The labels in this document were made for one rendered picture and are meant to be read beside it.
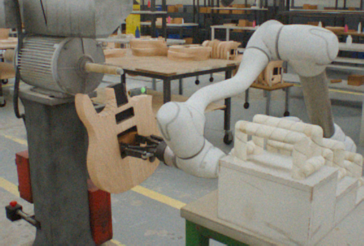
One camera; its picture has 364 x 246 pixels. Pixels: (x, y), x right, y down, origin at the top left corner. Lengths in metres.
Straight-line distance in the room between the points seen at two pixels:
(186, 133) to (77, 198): 1.02
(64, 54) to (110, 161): 0.48
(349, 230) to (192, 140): 0.49
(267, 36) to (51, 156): 1.06
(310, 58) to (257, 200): 0.64
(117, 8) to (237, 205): 0.79
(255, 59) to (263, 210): 0.65
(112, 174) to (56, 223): 0.62
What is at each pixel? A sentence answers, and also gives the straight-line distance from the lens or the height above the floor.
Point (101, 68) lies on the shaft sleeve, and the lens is 1.72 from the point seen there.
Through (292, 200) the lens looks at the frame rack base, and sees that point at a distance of 1.07.
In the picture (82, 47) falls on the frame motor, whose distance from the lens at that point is 1.82.
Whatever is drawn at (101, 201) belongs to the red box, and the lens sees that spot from 2.23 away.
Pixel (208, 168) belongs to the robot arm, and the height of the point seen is 1.02.
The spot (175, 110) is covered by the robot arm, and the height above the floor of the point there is 1.21.
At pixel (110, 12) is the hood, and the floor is 1.47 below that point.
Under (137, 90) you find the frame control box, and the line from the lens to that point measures 2.02.
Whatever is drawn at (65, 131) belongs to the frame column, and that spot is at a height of 0.94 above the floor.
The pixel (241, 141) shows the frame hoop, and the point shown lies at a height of 1.16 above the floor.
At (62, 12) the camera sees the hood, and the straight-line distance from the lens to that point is 1.64.
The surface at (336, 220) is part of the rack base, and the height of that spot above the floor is 0.95.
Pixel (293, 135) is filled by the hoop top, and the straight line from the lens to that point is 1.03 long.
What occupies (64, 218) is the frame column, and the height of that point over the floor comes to 0.52.
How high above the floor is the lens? 1.51
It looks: 14 degrees down
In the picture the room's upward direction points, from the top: straight up
